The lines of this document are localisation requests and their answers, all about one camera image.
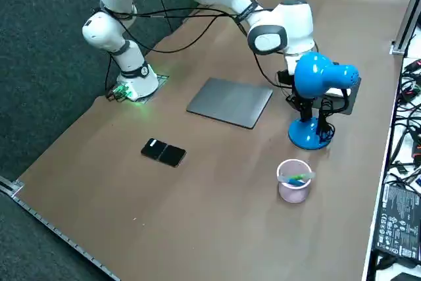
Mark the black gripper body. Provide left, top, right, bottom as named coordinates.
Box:
left=285, top=88, right=313, bottom=113

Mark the blue desk lamp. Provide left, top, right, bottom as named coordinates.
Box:
left=287, top=53, right=362, bottom=151

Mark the silver laptop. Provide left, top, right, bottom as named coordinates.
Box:
left=186, top=77, right=274, bottom=130

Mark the black mouse pad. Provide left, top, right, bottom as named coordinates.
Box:
left=328, top=76, right=363, bottom=116

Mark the green marker pen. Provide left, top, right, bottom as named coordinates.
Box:
left=288, top=171, right=312, bottom=181

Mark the pink mesh pen cup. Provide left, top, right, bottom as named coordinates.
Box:
left=276, top=159, right=316, bottom=203

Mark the black phone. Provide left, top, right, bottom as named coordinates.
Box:
left=140, top=138, right=187, bottom=168

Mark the black power adapter with label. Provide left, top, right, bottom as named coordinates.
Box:
left=372, top=181, right=421, bottom=263

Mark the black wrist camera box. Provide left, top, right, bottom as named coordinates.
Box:
left=276, top=68, right=294, bottom=87

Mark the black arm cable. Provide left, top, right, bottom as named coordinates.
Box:
left=235, top=14, right=290, bottom=88
left=104, top=0, right=251, bottom=64

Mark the aluminium frame post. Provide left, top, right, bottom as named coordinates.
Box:
left=390, top=0, right=421, bottom=55

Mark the aluminium table edge rail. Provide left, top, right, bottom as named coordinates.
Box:
left=0, top=175, right=122, bottom=281

